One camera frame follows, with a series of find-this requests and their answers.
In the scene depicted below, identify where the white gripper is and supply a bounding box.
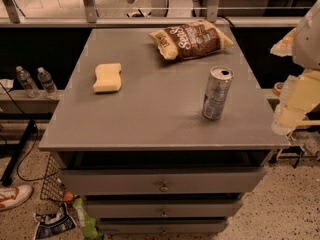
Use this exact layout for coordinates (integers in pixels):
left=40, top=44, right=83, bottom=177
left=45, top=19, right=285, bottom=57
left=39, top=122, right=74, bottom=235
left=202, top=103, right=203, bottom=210
left=270, top=28, right=320, bottom=135

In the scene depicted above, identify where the silver redbull can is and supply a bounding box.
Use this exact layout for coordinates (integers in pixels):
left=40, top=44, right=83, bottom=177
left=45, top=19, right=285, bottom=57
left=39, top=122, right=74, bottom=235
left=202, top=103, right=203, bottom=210
left=202, top=65, right=234, bottom=120

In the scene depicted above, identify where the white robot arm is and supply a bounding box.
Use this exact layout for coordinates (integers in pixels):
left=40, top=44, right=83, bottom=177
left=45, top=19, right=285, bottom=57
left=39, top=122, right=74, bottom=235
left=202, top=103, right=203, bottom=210
left=271, top=0, right=320, bottom=135

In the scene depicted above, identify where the yellow sponge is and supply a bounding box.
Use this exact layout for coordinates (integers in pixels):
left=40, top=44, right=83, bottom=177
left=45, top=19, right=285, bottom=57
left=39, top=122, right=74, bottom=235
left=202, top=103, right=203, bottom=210
left=93, top=63, right=122, bottom=93

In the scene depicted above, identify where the masking tape roll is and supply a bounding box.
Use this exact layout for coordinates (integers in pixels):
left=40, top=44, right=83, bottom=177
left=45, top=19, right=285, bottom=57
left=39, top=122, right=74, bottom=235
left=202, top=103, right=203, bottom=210
left=272, top=82, right=283, bottom=96

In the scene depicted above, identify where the brown chip bag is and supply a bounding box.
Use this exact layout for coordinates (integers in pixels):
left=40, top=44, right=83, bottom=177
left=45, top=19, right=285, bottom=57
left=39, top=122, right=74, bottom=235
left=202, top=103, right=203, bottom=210
left=149, top=20, right=234, bottom=60

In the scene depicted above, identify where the grey drawer cabinet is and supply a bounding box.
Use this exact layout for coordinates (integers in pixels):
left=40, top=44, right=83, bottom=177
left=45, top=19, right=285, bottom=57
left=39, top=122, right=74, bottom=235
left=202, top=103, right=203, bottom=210
left=40, top=28, right=287, bottom=222

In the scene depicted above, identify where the top grey drawer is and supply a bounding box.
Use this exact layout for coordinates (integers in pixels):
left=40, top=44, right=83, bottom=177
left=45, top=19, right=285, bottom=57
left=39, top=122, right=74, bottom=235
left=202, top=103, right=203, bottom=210
left=62, top=167, right=266, bottom=195

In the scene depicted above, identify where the grey drawer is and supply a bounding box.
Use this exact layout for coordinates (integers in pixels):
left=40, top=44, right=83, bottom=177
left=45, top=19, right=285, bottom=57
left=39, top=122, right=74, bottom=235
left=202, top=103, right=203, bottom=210
left=85, top=199, right=242, bottom=219
left=98, top=219, right=228, bottom=234
left=62, top=167, right=266, bottom=195

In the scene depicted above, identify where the middle grey drawer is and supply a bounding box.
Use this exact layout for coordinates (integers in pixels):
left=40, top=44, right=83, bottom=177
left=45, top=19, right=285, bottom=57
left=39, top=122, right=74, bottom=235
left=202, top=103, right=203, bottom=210
left=85, top=199, right=242, bottom=219

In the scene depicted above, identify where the bottom grey drawer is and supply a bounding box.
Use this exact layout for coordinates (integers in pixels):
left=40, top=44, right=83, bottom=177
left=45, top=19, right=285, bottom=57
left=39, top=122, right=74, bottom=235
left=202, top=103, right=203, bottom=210
left=98, top=219, right=228, bottom=234

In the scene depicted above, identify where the green bag on floor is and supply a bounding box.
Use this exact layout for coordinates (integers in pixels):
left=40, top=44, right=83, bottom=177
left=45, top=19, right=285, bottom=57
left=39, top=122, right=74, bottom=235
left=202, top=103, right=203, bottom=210
left=72, top=198, right=102, bottom=240

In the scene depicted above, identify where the small orange object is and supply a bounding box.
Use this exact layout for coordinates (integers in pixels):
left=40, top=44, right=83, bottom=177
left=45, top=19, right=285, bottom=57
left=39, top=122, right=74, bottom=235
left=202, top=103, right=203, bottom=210
left=63, top=191, right=73, bottom=202

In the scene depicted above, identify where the right clear water bottle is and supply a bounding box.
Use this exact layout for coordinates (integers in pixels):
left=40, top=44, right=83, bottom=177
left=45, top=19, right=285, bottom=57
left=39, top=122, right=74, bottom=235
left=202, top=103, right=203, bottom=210
left=38, top=67, right=59, bottom=100

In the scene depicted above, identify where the clear water bottle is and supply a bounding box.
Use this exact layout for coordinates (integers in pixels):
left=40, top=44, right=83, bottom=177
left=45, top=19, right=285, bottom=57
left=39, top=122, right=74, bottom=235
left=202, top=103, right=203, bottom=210
left=38, top=67, right=59, bottom=100
left=16, top=66, right=40, bottom=98

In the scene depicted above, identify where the blue snack bag on floor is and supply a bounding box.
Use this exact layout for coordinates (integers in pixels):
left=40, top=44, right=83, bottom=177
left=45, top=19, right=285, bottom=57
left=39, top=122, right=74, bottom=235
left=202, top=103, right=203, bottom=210
left=34, top=204, right=77, bottom=240

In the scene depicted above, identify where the left clear water bottle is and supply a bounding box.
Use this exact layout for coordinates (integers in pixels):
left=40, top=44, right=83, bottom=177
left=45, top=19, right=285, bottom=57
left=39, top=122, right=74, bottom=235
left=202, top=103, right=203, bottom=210
left=16, top=66, right=40, bottom=98

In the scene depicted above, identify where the grey metal railing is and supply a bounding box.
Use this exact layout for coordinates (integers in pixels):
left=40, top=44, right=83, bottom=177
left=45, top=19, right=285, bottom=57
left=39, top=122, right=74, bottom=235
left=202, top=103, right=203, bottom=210
left=1, top=0, right=317, bottom=26

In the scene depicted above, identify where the black stand leg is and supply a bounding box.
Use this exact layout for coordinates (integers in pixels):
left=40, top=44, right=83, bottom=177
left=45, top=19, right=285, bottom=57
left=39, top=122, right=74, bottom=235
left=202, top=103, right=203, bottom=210
left=0, top=120, right=36, bottom=186

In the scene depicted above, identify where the white orange sneaker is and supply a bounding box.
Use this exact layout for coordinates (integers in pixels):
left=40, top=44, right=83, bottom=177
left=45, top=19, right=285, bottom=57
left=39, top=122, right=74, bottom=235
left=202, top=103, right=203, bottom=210
left=0, top=185, right=33, bottom=211

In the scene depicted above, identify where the black wire basket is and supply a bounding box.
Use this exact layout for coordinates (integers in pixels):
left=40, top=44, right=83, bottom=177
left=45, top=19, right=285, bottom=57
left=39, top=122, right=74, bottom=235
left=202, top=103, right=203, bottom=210
left=40, top=156, right=65, bottom=202

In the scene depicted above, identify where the black cable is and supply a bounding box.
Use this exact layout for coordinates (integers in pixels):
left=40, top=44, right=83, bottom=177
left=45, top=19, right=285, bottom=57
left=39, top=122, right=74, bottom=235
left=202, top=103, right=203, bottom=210
left=0, top=82, right=59, bottom=182

